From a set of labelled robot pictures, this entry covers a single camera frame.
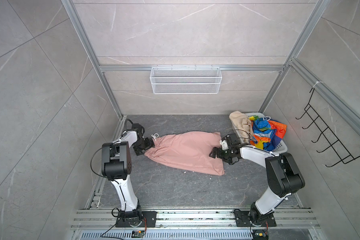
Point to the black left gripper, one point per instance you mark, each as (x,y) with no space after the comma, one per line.
(150,144)

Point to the multicolour orange blue shorts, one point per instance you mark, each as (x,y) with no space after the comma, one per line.
(268,134)

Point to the aluminium frame post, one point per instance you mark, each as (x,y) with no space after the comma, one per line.
(84,39)

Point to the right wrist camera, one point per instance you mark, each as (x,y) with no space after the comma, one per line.
(229,141)

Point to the white wire wall basket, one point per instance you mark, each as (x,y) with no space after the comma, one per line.
(185,80)

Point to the pink drawstring shorts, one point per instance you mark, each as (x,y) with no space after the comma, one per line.
(188,151)

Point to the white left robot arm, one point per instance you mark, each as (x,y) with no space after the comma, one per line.
(116,167)

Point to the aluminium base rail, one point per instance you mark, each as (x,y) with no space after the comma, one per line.
(227,223)

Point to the white plastic laundry basket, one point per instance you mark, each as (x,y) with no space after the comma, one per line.
(263,133)

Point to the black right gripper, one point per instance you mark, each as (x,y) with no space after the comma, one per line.
(219,150)

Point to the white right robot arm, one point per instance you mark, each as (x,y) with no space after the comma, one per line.
(283,175)

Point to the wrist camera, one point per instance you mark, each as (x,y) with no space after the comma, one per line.
(229,141)
(139,129)

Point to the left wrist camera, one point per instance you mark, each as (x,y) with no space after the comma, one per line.
(139,129)

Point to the black wire hook rack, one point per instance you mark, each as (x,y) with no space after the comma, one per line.
(333,142)

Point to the beige shorts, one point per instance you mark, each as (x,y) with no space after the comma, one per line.
(242,126)

